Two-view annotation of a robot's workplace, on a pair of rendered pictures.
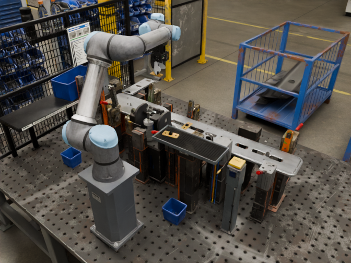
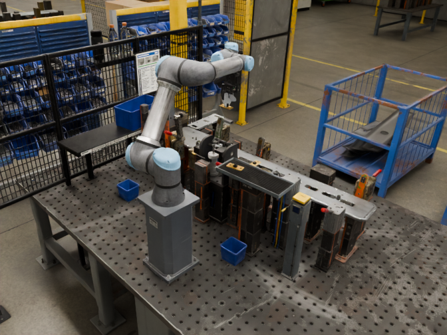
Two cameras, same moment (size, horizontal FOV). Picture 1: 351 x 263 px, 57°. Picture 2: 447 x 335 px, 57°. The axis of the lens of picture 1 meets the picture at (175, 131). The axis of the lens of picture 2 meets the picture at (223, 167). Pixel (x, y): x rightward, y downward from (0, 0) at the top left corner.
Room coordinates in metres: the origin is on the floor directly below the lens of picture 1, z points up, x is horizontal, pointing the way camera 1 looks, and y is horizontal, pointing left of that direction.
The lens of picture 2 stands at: (-0.36, -0.05, 2.16)
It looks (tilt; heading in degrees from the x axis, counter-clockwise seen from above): 30 degrees down; 4
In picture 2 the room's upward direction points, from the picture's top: 2 degrees clockwise
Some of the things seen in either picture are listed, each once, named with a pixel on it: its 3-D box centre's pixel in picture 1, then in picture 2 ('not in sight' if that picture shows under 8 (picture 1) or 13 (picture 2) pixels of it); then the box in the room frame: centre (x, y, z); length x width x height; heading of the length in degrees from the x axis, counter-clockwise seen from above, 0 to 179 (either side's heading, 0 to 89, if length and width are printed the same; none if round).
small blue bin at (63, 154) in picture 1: (71, 157); (128, 190); (1.73, 0.70, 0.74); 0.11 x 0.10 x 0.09; 55
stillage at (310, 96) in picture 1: (289, 75); (382, 126); (3.66, -1.38, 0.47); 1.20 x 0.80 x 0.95; 140
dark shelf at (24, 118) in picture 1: (66, 97); (128, 127); (2.08, 0.78, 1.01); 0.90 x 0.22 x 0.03; 145
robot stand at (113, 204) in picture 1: (113, 202); (169, 232); (1.17, 0.31, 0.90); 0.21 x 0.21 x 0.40; 51
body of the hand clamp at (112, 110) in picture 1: (116, 130); (177, 165); (1.86, 0.40, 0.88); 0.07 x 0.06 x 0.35; 145
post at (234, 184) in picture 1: (232, 199); (295, 238); (1.17, -0.28, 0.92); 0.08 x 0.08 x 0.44; 55
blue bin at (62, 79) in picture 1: (75, 82); (139, 111); (2.16, 0.72, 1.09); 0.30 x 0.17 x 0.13; 153
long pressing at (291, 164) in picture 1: (190, 127); (258, 165); (1.72, -0.09, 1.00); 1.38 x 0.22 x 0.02; 55
